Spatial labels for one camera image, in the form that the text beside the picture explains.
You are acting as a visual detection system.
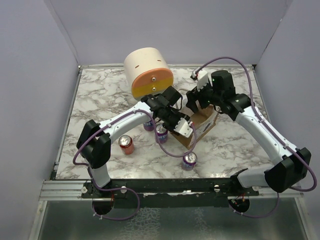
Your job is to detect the aluminium frame rail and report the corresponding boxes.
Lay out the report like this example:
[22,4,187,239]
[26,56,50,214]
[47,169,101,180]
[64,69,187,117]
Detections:
[39,180,88,201]

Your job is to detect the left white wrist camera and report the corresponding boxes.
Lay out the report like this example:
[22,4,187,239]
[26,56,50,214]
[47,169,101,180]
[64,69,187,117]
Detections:
[173,118,194,138]

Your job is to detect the purple fanta can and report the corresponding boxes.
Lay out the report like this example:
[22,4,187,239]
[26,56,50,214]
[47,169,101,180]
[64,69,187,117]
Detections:
[181,152,198,171]
[155,124,168,144]
[143,121,155,132]

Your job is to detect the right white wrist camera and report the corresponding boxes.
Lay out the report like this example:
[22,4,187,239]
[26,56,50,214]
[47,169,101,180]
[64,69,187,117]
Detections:
[190,69,209,92]

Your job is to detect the burlap canvas tote bag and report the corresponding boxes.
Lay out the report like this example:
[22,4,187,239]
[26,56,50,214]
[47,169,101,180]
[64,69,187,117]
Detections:
[168,97,219,150]

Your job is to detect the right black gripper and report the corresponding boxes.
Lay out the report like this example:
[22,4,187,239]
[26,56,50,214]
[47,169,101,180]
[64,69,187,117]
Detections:
[186,77,223,113]

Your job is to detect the beige cylindrical drawer unit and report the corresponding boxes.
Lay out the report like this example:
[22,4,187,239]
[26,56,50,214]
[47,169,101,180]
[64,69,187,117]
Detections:
[123,47,174,101]

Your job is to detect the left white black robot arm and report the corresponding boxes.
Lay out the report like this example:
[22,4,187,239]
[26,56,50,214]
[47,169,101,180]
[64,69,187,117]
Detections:
[76,86,195,198]

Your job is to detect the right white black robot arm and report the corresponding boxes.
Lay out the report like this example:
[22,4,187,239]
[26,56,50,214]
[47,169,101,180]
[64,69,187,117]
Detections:
[186,70,312,196]

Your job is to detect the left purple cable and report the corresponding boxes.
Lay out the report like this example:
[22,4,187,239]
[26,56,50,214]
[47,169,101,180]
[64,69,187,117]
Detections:
[72,110,198,221]

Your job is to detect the red cola can left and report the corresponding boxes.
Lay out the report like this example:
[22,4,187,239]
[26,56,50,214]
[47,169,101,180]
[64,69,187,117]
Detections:
[118,135,135,155]

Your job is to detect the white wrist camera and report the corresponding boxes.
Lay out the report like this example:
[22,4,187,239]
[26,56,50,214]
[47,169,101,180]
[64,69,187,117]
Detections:
[173,118,194,138]
[190,69,209,92]

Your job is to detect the purple cable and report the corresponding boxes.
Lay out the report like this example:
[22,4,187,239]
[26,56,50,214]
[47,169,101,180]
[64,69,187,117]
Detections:
[193,56,317,220]
[72,110,198,221]

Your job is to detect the purple Fanta can front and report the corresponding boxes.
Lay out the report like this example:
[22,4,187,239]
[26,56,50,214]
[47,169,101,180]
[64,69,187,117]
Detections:
[181,152,198,171]

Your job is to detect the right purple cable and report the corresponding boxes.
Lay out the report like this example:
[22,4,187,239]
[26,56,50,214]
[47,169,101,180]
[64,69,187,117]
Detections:
[193,56,317,220]

